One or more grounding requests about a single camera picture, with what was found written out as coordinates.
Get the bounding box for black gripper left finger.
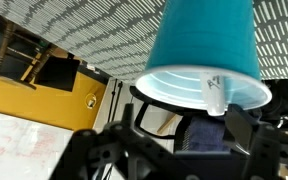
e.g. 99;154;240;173
48;103;175;180

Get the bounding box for blue plastic cup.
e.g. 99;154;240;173
135;0;274;112

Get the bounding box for wall whiteboard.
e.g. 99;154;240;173
0;108;76;180

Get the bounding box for black flat panel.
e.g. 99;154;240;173
34;54;82;93

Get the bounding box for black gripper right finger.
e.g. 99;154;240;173
225;103;288;180

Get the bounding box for navy blue cloth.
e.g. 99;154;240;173
186;114;232;153

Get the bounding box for black tripod stand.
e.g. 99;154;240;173
106;78;124;123

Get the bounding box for round wooden stool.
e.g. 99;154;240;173
0;20;59;85

